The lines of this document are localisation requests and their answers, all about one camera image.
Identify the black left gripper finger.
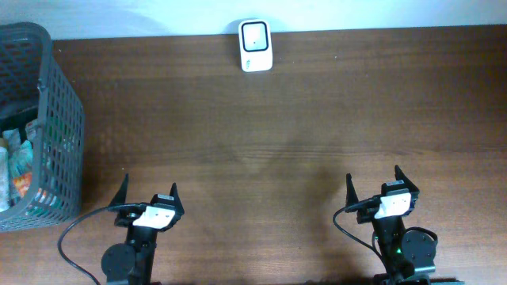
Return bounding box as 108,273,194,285
170,183,185,216
109,174,129,207

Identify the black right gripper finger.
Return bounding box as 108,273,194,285
345,173,359,207
395,165,420,198

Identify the orange tissue pack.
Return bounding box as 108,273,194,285
13,172,32,198

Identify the teal tissue pack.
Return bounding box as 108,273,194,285
9,140,33,178

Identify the green wipes package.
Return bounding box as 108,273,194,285
1,119,38,155

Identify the white tube gold cap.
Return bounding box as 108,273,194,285
0,139,10,212

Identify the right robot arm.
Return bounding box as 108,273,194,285
345,166,438,284

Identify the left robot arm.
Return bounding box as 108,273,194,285
101,177,185,285

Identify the white barcode scanner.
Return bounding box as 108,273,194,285
238,19,273,73

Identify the grey plastic basket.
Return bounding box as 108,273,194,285
1,22,85,232

